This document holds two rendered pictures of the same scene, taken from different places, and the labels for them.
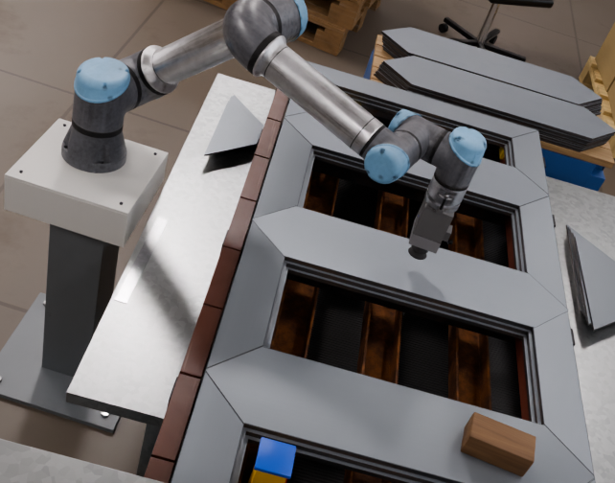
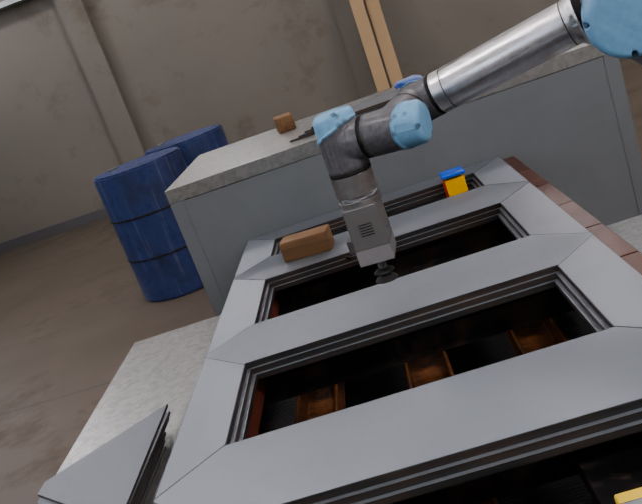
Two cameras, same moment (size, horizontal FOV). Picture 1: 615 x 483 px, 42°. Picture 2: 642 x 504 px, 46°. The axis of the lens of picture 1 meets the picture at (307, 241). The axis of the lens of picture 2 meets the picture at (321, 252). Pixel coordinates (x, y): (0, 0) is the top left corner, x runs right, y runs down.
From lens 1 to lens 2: 2.77 m
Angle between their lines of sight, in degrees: 123
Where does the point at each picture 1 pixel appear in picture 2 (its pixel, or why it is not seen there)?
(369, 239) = (451, 288)
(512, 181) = (225, 485)
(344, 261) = (468, 262)
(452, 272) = (343, 315)
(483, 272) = (304, 334)
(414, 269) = (389, 295)
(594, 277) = (125, 467)
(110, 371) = (633, 229)
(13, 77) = not seen: outside the picture
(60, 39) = not seen: outside the picture
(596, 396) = (190, 380)
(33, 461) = not seen: hidden behind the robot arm
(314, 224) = (522, 264)
